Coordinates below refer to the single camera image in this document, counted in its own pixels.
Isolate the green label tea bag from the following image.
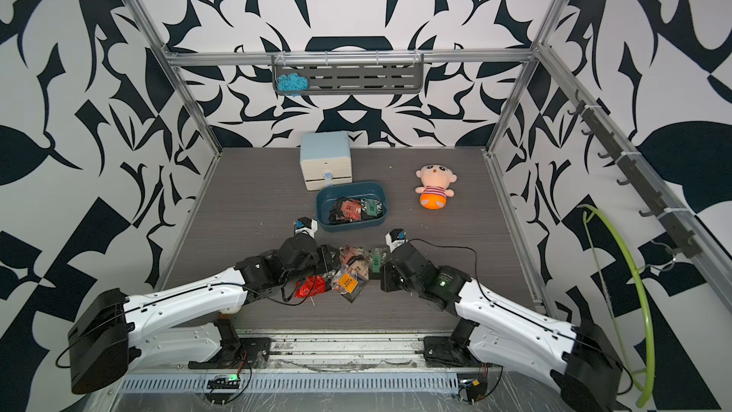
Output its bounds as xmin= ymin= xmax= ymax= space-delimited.
xmin=360 ymin=198 xmax=384 ymax=219

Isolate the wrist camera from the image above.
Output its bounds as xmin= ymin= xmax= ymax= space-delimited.
xmin=294 ymin=217 xmax=318 ymax=238
xmin=385 ymin=229 xmax=407 ymax=253

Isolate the blue white drawer box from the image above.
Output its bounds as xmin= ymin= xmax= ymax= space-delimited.
xmin=299 ymin=132 xmax=353 ymax=191

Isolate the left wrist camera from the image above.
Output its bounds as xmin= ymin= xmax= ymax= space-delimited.
xmin=294 ymin=217 xmax=318 ymax=238

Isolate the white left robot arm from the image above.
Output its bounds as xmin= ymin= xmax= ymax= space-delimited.
xmin=68 ymin=233 xmax=340 ymax=395

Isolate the beige label floral tea bag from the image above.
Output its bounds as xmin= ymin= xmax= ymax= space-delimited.
xmin=339 ymin=246 xmax=371 ymax=280

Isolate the grey wall rack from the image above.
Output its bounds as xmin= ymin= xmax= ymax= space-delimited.
xmin=271 ymin=51 xmax=425 ymax=95

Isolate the teal label tea bag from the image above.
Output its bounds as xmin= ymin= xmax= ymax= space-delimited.
xmin=367 ymin=248 xmax=388 ymax=280

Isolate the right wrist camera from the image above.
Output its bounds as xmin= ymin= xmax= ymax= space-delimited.
xmin=385 ymin=229 xmax=407 ymax=253

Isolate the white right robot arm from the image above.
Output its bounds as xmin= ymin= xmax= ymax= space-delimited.
xmin=381 ymin=230 xmax=625 ymax=411

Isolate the green led circuit board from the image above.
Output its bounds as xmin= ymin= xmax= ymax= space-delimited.
xmin=206 ymin=374 xmax=241 ymax=391

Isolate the blue crocheted cloth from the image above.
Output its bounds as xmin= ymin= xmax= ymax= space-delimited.
xmin=276 ymin=74 xmax=310 ymax=97

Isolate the black hook rail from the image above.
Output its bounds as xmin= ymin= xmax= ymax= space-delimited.
xmin=571 ymin=92 xmax=703 ymax=259

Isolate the teal plastic storage box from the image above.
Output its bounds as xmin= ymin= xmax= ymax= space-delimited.
xmin=316 ymin=181 xmax=388 ymax=233

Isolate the green hose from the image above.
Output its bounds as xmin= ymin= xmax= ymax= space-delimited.
xmin=576 ymin=203 xmax=656 ymax=409

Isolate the black right connector box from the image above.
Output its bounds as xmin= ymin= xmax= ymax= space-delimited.
xmin=457 ymin=378 xmax=488 ymax=404

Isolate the perforated metal front rail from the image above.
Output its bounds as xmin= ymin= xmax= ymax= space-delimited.
xmin=119 ymin=372 xmax=459 ymax=394

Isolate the pink label red tea bag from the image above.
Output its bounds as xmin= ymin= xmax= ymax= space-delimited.
xmin=333 ymin=198 xmax=362 ymax=223

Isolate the pink plush doll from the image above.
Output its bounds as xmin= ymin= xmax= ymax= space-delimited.
xmin=416 ymin=164 xmax=458 ymax=210

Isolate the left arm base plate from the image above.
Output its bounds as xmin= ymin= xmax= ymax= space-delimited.
xmin=188 ymin=319 xmax=273 ymax=370

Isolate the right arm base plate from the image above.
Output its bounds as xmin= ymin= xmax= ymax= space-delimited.
xmin=423 ymin=319 xmax=494 ymax=367

